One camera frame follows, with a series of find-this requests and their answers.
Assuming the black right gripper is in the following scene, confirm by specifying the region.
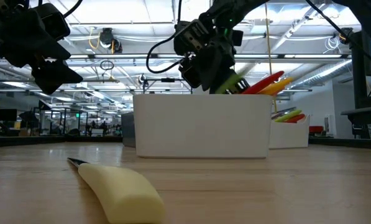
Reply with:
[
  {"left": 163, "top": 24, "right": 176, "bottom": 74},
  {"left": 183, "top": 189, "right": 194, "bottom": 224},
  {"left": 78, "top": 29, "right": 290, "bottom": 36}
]
[{"left": 173, "top": 17, "right": 251, "bottom": 95}]

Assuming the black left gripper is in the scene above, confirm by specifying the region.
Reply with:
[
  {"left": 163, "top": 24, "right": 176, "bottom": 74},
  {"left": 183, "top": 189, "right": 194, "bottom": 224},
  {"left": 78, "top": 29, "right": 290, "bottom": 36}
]
[{"left": 0, "top": 6, "right": 84, "bottom": 96}]

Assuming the green silicone spatula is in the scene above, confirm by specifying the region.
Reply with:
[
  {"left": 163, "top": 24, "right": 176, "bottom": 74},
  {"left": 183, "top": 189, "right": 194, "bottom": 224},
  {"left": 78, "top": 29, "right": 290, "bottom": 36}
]
[{"left": 224, "top": 68, "right": 252, "bottom": 94}]

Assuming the red silicone spatula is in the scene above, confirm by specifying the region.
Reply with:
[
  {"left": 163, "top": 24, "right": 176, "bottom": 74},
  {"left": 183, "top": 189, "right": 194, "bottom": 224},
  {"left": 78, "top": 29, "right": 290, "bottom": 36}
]
[{"left": 241, "top": 70, "right": 285, "bottom": 95}]

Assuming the yellow silicone spatula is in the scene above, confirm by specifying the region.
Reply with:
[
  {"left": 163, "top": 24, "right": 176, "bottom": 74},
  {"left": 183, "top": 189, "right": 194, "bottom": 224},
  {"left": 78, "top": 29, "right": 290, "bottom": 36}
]
[{"left": 257, "top": 77, "right": 295, "bottom": 96}]

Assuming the light green silicone spoon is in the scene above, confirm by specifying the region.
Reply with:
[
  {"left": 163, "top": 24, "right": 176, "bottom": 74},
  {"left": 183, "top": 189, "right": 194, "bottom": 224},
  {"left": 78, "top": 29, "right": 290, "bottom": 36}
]
[{"left": 274, "top": 109, "right": 303, "bottom": 123}]

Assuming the red silicone spoon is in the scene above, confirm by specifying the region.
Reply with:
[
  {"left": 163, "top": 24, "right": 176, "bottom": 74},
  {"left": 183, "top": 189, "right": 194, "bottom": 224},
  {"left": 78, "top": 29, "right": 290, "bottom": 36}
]
[{"left": 285, "top": 113, "right": 306, "bottom": 124}]

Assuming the cream-handled steel knife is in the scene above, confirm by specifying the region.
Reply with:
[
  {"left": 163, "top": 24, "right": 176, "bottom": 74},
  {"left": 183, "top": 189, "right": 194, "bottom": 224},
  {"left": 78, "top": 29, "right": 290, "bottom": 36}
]
[{"left": 66, "top": 157, "right": 167, "bottom": 224}]

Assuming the long ceiling light bar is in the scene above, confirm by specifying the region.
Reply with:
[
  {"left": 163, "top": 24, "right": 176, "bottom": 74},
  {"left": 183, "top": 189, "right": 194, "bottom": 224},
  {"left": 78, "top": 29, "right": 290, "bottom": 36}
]
[{"left": 0, "top": 53, "right": 350, "bottom": 60}]

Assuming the black distant monitor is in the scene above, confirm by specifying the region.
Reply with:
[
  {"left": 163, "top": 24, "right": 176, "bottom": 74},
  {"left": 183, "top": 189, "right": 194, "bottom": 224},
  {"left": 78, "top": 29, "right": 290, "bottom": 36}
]
[{"left": 0, "top": 108, "right": 18, "bottom": 122}]

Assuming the red seat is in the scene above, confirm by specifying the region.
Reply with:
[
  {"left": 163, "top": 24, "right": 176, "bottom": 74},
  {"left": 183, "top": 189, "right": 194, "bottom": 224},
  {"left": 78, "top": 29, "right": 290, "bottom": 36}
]
[{"left": 308, "top": 125, "right": 325, "bottom": 135}]

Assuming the grey translucent plastic bin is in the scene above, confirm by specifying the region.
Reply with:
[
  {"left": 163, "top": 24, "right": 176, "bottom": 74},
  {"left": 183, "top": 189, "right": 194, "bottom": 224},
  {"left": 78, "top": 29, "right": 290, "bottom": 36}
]
[{"left": 121, "top": 111, "right": 136, "bottom": 148}]

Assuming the computer monitor on stand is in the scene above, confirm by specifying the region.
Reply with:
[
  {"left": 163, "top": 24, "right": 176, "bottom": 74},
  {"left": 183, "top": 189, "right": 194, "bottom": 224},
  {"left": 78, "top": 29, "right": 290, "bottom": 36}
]
[{"left": 349, "top": 30, "right": 371, "bottom": 108}]

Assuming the grey computer desk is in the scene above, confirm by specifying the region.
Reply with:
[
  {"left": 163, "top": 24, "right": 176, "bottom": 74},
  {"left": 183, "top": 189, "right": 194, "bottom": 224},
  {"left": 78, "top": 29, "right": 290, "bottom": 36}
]
[{"left": 341, "top": 105, "right": 371, "bottom": 140}]

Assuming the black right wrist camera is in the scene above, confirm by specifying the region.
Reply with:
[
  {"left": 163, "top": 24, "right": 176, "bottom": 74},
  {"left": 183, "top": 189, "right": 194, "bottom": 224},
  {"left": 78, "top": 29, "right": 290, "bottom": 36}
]
[{"left": 178, "top": 57, "right": 204, "bottom": 90}]

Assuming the hanging black cable loop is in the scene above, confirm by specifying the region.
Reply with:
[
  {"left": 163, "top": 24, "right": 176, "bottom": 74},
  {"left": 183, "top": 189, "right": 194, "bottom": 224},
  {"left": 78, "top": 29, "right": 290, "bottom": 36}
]
[{"left": 99, "top": 59, "right": 115, "bottom": 72}]

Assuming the white plastic handled bin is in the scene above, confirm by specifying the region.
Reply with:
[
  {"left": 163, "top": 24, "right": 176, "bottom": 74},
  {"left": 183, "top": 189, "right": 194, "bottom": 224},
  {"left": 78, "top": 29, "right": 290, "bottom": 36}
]
[
  {"left": 268, "top": 114, "right": 311, "bottom": 149},
  {"left": 132, "top": 94, "right": 273, "bottom": 159}
]

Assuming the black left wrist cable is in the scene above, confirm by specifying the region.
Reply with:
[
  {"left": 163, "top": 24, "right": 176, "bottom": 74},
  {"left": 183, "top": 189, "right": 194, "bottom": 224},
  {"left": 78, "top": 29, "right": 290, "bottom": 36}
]
[{"left": 62, "top": 0, "right": 84, "bottom": 18}]

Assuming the distant black metal frame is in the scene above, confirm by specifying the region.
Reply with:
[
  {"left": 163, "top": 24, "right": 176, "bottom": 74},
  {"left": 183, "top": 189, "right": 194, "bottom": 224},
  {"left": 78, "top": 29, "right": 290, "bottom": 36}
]
[{"left": 142, "top": 77, "right": 192, "bottom": 94}]

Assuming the distant black workstation frame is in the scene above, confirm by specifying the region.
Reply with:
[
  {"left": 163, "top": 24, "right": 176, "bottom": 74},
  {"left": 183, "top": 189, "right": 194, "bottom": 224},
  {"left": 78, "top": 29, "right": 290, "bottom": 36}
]
[{"left": 32, "top": 107, "right": 89, "bottom": 137}]

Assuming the black ceiling cable reel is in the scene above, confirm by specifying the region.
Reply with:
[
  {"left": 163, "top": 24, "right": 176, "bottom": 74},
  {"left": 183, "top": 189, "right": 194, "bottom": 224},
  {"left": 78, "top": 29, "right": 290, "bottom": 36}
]
[
  {"left": 98, "top": 27, "right": 123, "bottom": 54},
  {"left": 339, "top": 27, "right": 354, "bottom": 45}
]

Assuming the silver ceiling duct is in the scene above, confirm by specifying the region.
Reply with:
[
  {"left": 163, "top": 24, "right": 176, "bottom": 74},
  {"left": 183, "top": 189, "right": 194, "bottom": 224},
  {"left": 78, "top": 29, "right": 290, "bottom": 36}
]
[{"left": 292, "top": 58, "right": 354, "bottom": 91}]

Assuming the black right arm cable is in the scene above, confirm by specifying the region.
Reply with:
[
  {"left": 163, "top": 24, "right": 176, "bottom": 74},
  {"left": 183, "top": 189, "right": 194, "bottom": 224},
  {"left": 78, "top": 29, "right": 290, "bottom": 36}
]
[{"left": 305, "top": 0, "right": 371, "bottom": 71}]

